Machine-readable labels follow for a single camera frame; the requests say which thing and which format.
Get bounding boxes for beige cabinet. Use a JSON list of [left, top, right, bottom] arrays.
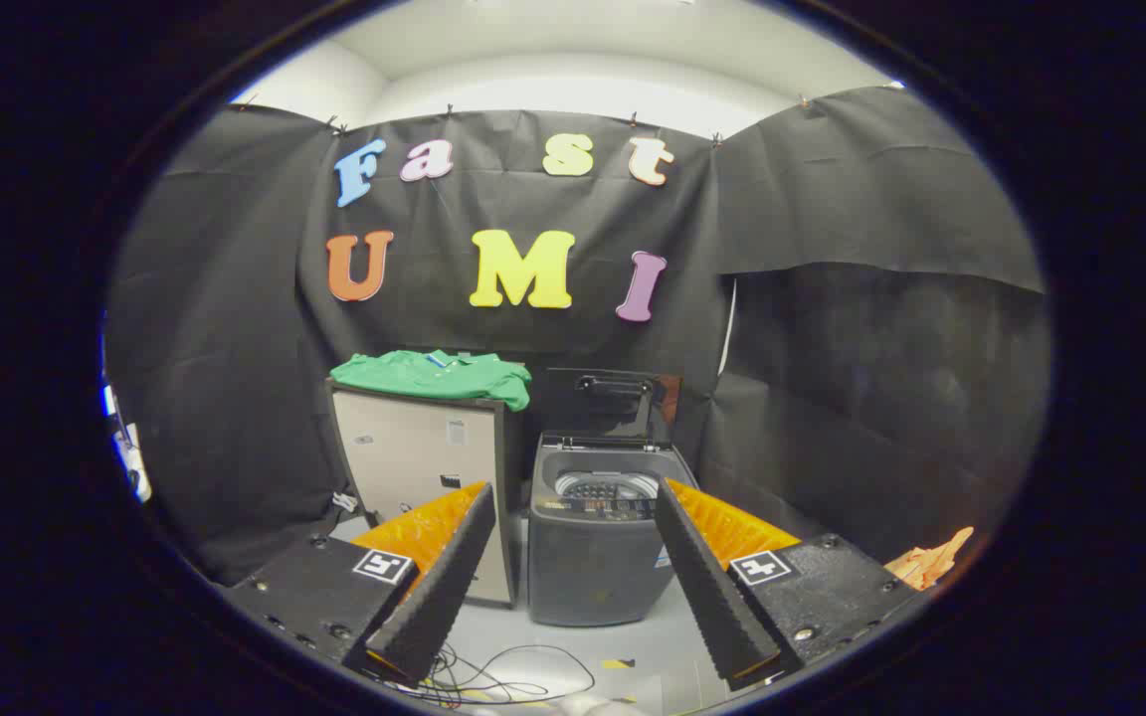
[[326, 378, 524, 608]]

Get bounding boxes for white object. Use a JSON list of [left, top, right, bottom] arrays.
[[103, 383, 152, 503]]

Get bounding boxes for black floor cables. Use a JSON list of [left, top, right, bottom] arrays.
[[374, 641, 599, 709]]

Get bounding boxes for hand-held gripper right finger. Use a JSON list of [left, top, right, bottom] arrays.
[[655, 477, 932, 692]]

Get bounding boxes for dark grey washing machine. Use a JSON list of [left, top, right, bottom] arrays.
[[528, 433, 698, 627]]

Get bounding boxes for green polo shirt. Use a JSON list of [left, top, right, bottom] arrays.
[[329, 349, 534, 413]]

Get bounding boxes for orange object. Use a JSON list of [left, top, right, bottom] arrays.
[[884, 526, 975, 591]]

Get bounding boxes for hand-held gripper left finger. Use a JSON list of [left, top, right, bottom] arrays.
[[225, 481, 497, 689]]

